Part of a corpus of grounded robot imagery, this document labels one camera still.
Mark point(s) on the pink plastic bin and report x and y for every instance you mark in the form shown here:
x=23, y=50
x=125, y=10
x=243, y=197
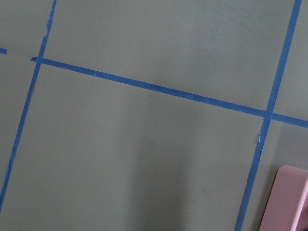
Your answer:
x=287, y=206

